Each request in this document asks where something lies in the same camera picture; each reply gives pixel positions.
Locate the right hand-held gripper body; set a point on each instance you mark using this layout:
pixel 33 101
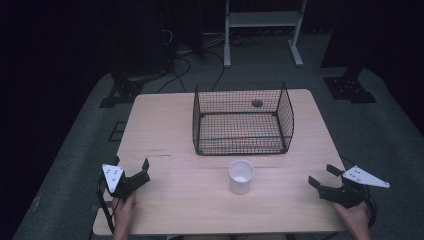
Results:
pixel 346 195

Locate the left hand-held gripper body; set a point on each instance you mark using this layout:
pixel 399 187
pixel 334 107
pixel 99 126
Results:
pixel 115 178

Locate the person's right hand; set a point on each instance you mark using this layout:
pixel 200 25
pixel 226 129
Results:
pixel 355 216

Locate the person's left hand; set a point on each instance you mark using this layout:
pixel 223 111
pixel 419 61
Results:
pixel 124 210

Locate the black stand base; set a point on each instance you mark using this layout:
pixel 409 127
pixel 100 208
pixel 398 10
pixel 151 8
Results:
pixel 350 88
pixel 123 91

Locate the white cup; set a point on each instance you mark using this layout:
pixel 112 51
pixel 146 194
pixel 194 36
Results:
pixel 241 181

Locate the small dark round object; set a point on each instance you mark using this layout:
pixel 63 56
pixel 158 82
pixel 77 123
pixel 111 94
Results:
pixel 257 103

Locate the white metal stand frame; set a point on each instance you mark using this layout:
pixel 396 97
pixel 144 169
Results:
pixel 263 19

